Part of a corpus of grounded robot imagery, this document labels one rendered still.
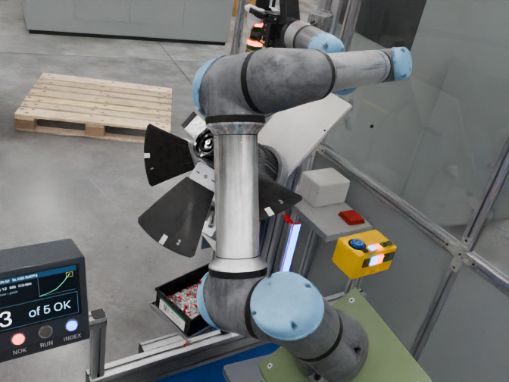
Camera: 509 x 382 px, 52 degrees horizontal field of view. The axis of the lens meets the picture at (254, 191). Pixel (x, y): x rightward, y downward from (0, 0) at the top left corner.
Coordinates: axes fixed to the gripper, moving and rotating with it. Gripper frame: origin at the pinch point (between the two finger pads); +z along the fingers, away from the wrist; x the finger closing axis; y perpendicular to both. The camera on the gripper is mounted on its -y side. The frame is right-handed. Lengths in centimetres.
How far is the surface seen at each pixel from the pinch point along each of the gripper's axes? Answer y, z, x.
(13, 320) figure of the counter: 51, -45, -71
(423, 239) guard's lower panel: 73, -30, 70
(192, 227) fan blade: 68, -5, -13
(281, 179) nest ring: 54, -5, 18
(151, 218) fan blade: 69, 5, -23
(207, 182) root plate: 56, 2, -6
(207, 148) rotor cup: 45.2, 4.5, -6.3
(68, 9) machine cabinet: 134, 539, 83
